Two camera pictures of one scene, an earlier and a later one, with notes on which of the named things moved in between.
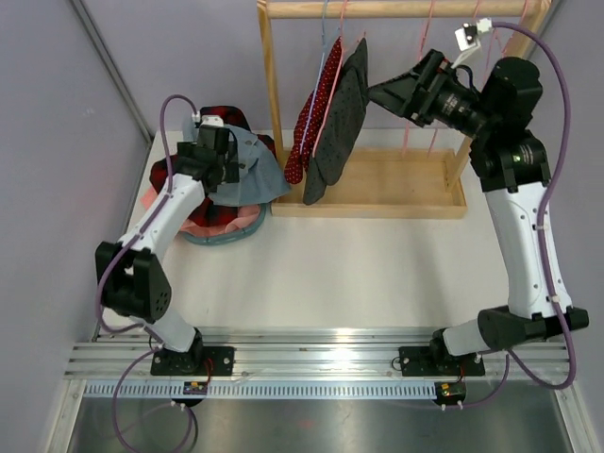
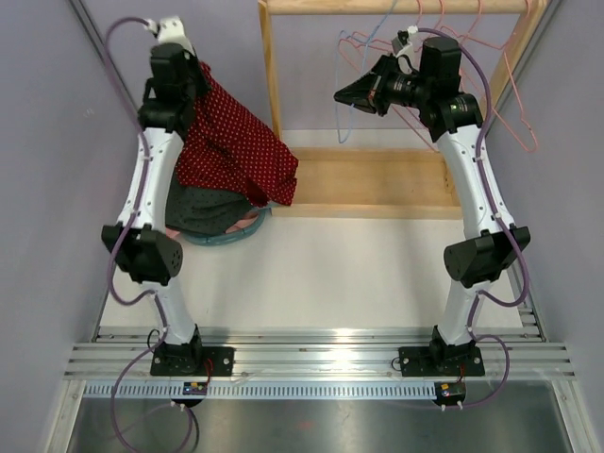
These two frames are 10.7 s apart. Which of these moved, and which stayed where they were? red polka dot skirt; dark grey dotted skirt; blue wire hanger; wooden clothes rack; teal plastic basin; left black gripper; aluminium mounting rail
Moved: red polka dot skirt; blue wire hanger; left black gripper; dark grey dotted skirt
Stayed: teal plastic basin; wooden clothes rack; aluminium mounting rail
